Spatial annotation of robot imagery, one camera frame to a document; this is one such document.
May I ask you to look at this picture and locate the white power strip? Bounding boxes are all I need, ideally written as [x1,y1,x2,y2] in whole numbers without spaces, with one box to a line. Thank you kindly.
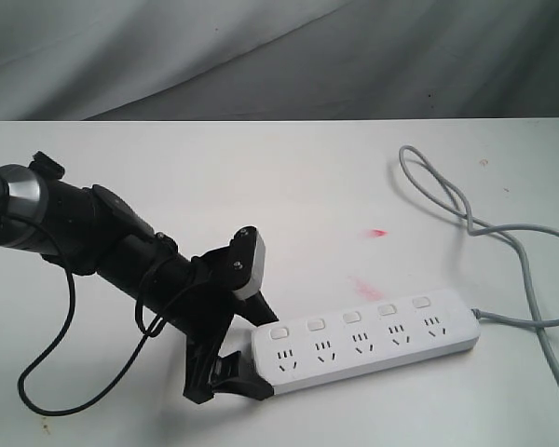
[251,290,481,395]

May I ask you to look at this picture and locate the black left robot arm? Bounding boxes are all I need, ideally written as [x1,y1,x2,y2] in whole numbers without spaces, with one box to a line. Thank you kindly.
[0,153,277,404]

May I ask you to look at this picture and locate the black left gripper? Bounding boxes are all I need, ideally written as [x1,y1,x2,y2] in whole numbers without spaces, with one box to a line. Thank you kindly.
[170,248,279,403]

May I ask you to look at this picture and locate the grey backdrop cloth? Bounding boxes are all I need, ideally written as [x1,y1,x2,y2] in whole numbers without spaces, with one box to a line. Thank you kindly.
[0,1,559,120]

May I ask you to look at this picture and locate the black left camera cable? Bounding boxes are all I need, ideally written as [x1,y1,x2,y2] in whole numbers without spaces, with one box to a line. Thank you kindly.
[17,218,197,415]

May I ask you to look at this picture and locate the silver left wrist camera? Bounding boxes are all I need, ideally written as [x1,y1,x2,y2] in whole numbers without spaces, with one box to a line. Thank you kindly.
[228,225,266,301]

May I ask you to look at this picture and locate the grey power cable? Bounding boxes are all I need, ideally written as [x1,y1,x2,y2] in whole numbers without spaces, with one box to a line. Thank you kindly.
[397,144,559,420]

